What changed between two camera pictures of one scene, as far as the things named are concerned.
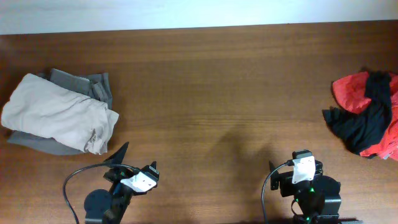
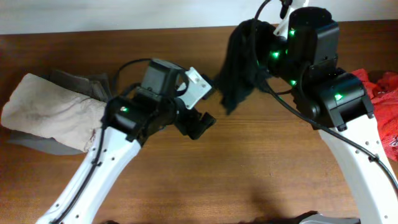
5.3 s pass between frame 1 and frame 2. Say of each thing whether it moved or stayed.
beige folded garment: stayed
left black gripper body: moved
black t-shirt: moved
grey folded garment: stayed
